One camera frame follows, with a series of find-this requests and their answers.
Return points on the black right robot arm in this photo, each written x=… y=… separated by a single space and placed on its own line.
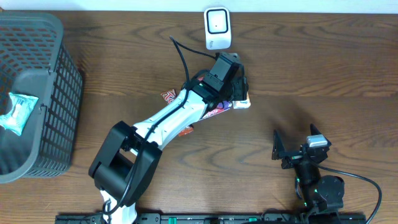
x=322 y=194

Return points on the orange red chocolate bar wrapper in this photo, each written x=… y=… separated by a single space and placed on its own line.
x=169 y=97

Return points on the white barcode scanner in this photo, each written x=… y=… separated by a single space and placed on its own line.
x=217 y=28

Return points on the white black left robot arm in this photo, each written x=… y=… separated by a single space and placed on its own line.
x=126 y=162

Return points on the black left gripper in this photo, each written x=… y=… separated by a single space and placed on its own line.
x=241 y=88

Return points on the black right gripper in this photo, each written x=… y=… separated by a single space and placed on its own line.
x=292 y=158

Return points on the mint green wipes pack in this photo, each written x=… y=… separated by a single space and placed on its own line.
x=22 y=107

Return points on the dark grey plastic basket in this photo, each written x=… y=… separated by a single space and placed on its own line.
x=35 y=62

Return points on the small orange box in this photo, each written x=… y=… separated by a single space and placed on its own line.
x=243 y=104

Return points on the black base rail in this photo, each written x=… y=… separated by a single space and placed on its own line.
x=155 y=218

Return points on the red purple snack bag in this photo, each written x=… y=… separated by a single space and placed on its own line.
x=217 y=109

